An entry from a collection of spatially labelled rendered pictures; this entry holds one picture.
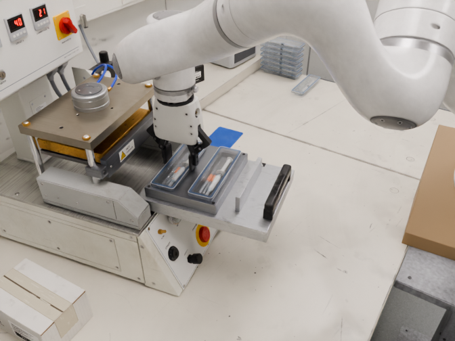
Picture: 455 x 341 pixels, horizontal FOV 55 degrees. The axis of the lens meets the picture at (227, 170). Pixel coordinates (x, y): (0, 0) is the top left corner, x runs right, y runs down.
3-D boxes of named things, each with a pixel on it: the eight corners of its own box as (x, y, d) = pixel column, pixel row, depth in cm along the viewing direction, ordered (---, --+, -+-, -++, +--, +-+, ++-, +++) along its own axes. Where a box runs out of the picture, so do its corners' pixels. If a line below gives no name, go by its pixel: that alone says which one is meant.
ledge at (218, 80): (82, 126, 160) (79, 115, 157) (211, 51, 216) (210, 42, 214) (144, 151, 147) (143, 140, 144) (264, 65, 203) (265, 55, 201)
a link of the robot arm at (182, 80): (161, 96, 82) (203, 84, 86) (154, 26, 74) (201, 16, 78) (141, 80, 87) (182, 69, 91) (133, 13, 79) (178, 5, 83)
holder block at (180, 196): (145, 196, 95) (143, 187, 93) (185, 147, 109) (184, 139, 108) (215, 215, 90) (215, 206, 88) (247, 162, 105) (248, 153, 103)
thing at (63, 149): (40, 153, 99) (29, 116, 93) (97, 108, 115) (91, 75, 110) (105, 170, 94) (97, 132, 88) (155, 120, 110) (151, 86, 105)
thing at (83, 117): (7, 154, 99) (-12, 103, 91) (89, 95, 122) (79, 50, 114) (98, 178, 92) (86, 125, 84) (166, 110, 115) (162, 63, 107)
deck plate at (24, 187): (-30, 187, 105) (-31, 183, 104) (63, 118, 131) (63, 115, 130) (138, 237, 91) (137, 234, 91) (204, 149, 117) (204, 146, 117)
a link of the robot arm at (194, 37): (181, 65, 56) (117, 94, 82) (278, 40, 63) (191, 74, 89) (159, -7, 54) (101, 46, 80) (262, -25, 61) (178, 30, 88)
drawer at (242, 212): (138, 210, 97) (133, 183, 92) (181, 156, 113) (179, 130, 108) (265, 245, 88) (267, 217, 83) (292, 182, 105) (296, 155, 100)
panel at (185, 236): (183, 290, 101) (144, 229, 93) (229, 208, 123) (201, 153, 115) (189, 290, 100) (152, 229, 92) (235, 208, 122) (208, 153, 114)
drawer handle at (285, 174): (262, 218, 89) (263, 203, 87) (282, 176, 100) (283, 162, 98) (271, 220, 88) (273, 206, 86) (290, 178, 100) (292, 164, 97)
